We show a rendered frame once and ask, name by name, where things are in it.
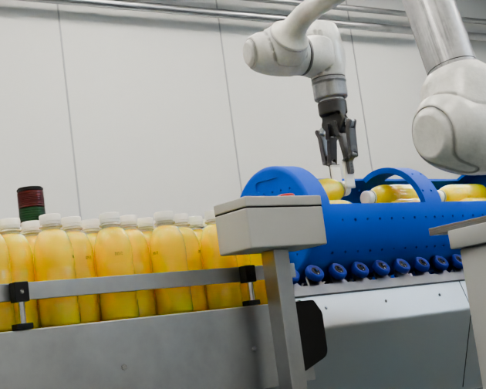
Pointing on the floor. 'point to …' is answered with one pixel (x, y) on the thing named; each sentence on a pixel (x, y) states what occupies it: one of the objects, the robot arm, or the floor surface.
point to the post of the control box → (284, 319)
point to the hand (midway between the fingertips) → (342, 177)
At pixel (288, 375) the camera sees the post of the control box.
